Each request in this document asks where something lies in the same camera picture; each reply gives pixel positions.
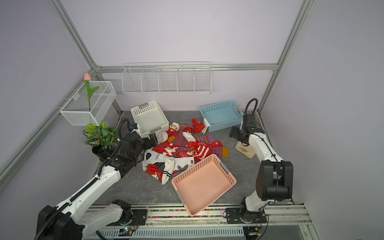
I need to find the white plastic basket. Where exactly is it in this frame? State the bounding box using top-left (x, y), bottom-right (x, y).
top-left (131, 101), bottom-right (169, 138)

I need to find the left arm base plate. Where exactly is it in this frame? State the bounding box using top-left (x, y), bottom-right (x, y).
top-left (108, 209), bottom-right (148, 226)

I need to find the pink plastic basket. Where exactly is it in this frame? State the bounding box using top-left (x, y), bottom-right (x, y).
top-left (172, 154), bottom-right (237, 217)

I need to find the white wire wall shelf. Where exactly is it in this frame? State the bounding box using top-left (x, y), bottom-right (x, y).
top-left (121, 62), bottom-right (212, 95)

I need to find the white sock black pattern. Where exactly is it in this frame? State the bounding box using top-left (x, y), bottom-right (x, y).
top-left (142, 150), bottom-right (165, 171)

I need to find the white mesh wall box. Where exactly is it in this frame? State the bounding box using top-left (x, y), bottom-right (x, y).
top-left (60, 81), bottom-right (117, 126)

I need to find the beige work glove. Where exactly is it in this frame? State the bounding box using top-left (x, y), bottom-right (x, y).
top-left (235, 142), bottom-right (256, 159)

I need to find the artificial pink tulip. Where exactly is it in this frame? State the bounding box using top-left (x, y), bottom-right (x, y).
top-left (84, 73), bottom-right (99, 112)

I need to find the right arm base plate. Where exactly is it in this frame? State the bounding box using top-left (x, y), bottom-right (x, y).
top-left (223, 207), bottom-right (267, 224)

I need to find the green potted plant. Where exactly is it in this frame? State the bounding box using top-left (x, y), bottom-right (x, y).
top-left (83, 121), bottom-right (118, 162)

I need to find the santa face red sock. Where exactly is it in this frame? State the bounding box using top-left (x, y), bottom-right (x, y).
top-left (167, 122), bottom-right (180, 140)

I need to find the white sock grey emblem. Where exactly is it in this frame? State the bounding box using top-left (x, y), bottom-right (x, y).
top-left (174, 157), bottom-right (195, 172)

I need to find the red snowflake sock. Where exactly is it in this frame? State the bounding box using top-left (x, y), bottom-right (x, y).
top-left (183, 119), bottom-right (206, 134)

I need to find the red white striped sock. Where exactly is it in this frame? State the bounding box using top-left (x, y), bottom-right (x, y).
top-left (177, 142), bottom-right (212, 162)

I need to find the purple pink striped sock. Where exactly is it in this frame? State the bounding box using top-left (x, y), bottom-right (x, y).
top-left (196, 134), bottom-right (216, 144)

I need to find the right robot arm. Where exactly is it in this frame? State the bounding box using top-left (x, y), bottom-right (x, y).
top-left (229, 98), bottom-right (294, 222)

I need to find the blue plastic basket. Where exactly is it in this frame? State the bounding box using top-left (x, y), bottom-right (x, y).
top-left (200, 100), bottom-right (244, 133)

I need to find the white black striped sock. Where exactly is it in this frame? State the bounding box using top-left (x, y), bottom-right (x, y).
top-left (156, 132), bottom-right (169, 144)

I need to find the pink purple yellow sock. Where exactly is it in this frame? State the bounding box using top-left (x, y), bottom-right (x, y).
top-left (208, 141), bottom-right (229, 158)

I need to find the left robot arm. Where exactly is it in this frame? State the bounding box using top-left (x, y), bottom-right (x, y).
top-left (35, 119), bottom-right (157, 240)

